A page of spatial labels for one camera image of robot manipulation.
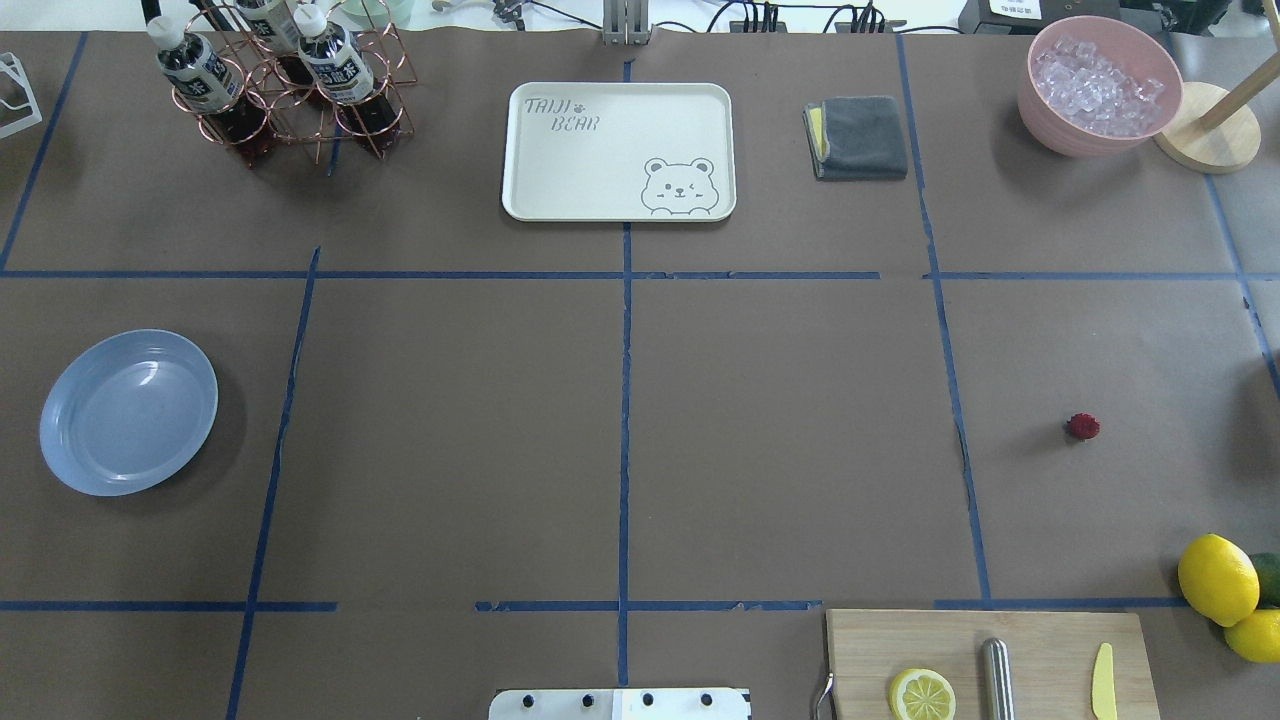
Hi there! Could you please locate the grey folded cloth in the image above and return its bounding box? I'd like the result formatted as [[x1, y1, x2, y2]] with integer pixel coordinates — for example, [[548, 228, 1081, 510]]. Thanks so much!
[[803, 96, 908, 181]]

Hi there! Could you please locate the yellow lemon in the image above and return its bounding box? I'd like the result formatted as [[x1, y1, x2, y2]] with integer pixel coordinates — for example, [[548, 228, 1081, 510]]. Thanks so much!
[[1178, 533, 1261, 628], [1222, 609, 1280, 664]]

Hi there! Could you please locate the cream bear tray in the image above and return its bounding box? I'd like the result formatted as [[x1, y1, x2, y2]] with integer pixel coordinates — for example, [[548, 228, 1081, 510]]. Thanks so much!
[[500, 82, 737, 223]]

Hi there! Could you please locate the white wire stand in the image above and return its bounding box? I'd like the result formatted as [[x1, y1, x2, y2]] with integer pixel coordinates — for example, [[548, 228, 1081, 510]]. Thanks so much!
[[1, 53, 44, 138]]

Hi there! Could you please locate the copper wire bottle rack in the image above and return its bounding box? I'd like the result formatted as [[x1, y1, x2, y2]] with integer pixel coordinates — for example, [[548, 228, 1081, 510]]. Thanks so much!
[[173, 1, 419, 164]]

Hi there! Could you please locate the lemon half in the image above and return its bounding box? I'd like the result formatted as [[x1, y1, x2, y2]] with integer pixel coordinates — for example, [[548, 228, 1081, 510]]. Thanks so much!
[[887, 667, 957, 720]]

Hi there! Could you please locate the wooden cutting board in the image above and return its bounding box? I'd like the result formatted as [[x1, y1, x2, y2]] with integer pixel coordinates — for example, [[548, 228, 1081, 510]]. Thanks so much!
[[824, 609, 1164, 720]]

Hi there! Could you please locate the yellow plastic knife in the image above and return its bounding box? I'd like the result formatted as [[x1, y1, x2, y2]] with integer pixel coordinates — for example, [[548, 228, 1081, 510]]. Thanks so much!
[[1091, 642, 1117, 720]]

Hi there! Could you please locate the steel knife handle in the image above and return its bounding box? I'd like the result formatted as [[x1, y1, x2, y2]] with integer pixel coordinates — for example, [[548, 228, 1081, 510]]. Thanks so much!
[[980, 637, 1016, 719]]

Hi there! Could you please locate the round wooden stand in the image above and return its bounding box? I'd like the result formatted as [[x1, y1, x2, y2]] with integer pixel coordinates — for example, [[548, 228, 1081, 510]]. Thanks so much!
[[1153, 0, 1280, 176]]

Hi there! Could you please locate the tea bottle white cap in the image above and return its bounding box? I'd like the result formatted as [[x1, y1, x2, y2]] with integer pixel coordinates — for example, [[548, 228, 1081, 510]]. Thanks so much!
[[146, 15, 274, 163], [293, 3, 401, 155], [234, 1, 315, 101]]

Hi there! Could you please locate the green lime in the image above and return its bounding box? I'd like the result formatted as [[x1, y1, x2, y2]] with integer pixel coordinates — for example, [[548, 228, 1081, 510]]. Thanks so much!
[[1249, 552, 1280, 609]]

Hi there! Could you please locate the red strawberry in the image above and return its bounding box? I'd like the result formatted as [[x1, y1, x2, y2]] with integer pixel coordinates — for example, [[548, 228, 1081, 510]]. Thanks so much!
[[1064, 413, 1101, 442]]

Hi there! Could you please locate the blue plastic plate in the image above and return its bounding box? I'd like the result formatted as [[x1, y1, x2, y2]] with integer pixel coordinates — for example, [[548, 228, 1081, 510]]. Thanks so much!
[[38, 329, 219, 497]]

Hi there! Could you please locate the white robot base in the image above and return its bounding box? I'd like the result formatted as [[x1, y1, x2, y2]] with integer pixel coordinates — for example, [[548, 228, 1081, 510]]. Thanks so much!
[[488, 687, 753, 719]]

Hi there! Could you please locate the pink bowl of ice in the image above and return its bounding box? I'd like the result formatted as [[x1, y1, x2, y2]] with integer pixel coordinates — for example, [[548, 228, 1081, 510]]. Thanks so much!
[[1018, 15, 1183, 158]]

